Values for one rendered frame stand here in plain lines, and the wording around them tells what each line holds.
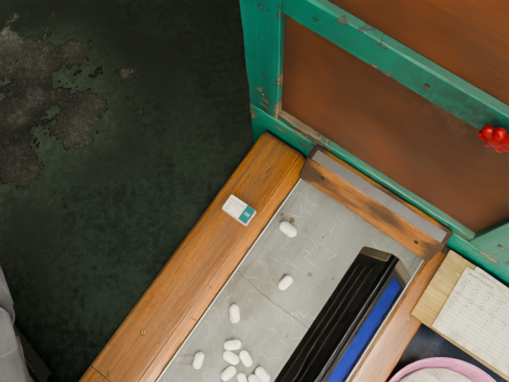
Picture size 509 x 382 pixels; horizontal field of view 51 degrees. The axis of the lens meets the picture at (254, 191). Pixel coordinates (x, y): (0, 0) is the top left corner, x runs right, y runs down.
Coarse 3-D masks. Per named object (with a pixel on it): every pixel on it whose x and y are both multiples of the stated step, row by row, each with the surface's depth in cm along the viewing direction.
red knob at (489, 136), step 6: (486, 126) 61; (480, 132) 62; (486, 132) 61; (492, 132) 61; (498, 132) 60; (504, 132) 60; (480, 138) 62; (486, 138) 62; (492, 138) 61; (498, 138) 60; (504, 138) 60; (486, 144) 63; (492, 144) 62; (498, 144) 61; (504, 144) 60; (498, 150) 62; (504, 150) 61
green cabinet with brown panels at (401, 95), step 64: (256, 0) 71; (320, 0) 64; (384, 0) 57; (448, 0) 52; (256, 64) 89; (320, 64) 78; (384, 64) 66; (448, 64) 60; (320, 128) 99; (384, 128) 83; (448, 128) 71; (448, 192) 88
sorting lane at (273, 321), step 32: (320, 192) 112; (320, 224) 110; (352, 224) 110; (256, 256) 109; (288, 256) 109; (320, 256) 109; (352, 256) 109; (416, 256) 108; (224, 288) 108; (256, 288) 108; (288, 288) 107; (320, 288) 107; (224, 320) 106; (256, 320) 106; (288, 320) 106; (192, 352) 105; (256, 352) 104; (288, 352) 104
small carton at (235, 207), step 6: (234, 198) 108; (228, 204) 108; (234, 204) 108; (240, 204) 108; (246, 204) 108; (228, 210) 107; (234, 210) 107; (240, 210) 107; (246, 210) 107; (252, 210) 107; (234, 216) 107; (240, 216) 107; (246, 216) 107; (252, 216) 108; (246, 222) 107
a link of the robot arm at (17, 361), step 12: (0, 312) 71; (0, 324) 71; (0, 336) 71; (12, 336) 72; (0, 348) 72; (12, 348) 72; (0, 360) 74; (12, 360) 75; (24, 360) 77; (0, 372) 74; (12, 372) 75; (24, 372) 76
